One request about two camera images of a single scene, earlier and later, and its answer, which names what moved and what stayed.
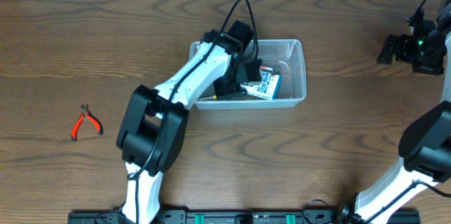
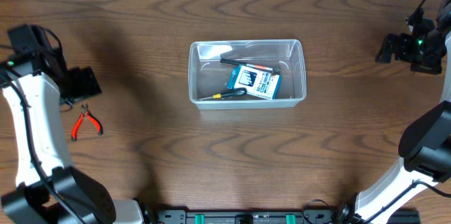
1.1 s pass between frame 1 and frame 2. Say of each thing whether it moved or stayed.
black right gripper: stayed
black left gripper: moved
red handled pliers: stayed
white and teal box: stayed
